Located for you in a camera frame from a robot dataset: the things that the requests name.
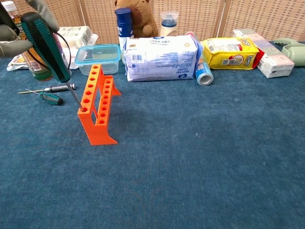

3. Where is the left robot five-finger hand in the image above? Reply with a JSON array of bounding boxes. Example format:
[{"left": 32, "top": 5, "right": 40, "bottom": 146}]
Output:
[{"left": 0, "top": 0, "right": 60, "bottom": 58}]

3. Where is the large green black screwdriver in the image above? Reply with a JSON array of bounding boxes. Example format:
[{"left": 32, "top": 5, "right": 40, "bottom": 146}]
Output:
[{"left": 20, "top": 11, "right": 88, "bottom": 112}]

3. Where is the silver metal precision screwdriver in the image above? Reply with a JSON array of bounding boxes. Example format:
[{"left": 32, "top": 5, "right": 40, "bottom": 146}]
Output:
[{"left": 18, "top": 83, "right": 77, "bottom": 94}]

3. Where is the small green black screwdriver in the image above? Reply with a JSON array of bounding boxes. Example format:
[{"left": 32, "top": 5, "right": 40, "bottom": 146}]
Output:
[{"left": 25, "top": 88, "right": 64, "bottom": 106}]

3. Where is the orange test tube rack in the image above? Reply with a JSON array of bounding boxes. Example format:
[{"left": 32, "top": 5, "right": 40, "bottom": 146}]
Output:
[{"left": 77, "top": 63, "right": 122, "bottom": 146}]

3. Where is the white red snack bag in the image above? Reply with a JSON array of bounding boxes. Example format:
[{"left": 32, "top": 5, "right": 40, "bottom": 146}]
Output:
[{"left": 6, "top": 54, "right": 31, "bottom": 72}]

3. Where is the green tea bottle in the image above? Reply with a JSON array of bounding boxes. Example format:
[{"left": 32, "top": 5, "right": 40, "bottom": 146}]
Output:
[{"left": 1, "top": 0, "right": 54, "bottom": 82}]

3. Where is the pink white soft packet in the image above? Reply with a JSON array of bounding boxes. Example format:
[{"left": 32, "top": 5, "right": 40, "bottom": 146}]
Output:
[{"left": 62, "top": 33, "right": 99, "bottom": 70}]

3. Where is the white toilet paper pack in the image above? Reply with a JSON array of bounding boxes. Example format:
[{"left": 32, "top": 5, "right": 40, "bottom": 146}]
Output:
[{"left": 57, "top": 25, "right": 94, "bottom": 46}]

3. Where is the clear container blue lid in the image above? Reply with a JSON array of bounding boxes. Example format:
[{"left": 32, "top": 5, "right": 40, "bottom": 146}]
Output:
[{"left": 74, "top": 44, "right": 122, "bottom": 76}]

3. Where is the brown capybara plush toy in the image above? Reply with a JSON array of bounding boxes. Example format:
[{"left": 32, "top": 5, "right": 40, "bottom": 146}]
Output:
[{"left": 114, "top": 0, "right": 159, "bottom": 39}]

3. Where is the white blue wipes pack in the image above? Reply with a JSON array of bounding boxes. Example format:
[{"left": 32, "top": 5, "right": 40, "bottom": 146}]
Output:
[{"left": 124, "top": 33, "right": 203, "bottom": 82}]

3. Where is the wicker folding screen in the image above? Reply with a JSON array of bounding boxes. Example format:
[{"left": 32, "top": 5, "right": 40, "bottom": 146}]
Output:
[{"left": 0, "top": 0, "right": 305, "bottom": 46}]

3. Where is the blue plastic wrap roll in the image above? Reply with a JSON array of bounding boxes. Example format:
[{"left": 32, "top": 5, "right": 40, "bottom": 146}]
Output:
[{"left": 185, "top": 31, "right": 214, "bottom": 87}]

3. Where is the blue felt table cover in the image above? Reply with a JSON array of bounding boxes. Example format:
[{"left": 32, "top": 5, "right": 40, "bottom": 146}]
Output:
[{"left": 0, "top": 40, "right": 305, "bottom": 229}]

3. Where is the yellow biscuit bag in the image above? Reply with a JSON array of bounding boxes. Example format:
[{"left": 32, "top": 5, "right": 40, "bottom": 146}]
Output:
[{"left": 201, "top": 37, "right": 260, "bottom": 70}]

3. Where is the pastel tissue box pack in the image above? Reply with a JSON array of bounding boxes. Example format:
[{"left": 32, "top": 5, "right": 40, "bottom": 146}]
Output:
[{"left": 232, "top": 29, "right": 295, "bottom": 79}]

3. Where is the pale green lint roller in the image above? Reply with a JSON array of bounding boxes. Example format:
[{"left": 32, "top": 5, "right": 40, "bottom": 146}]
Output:
[{"left": 273, "top": 37, "right": 305, "bottom": 67}]

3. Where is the thin black cable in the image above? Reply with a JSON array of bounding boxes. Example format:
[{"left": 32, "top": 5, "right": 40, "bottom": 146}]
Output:
[{"left": 28, "top": 31, "right": 72, "bottom": 72}]

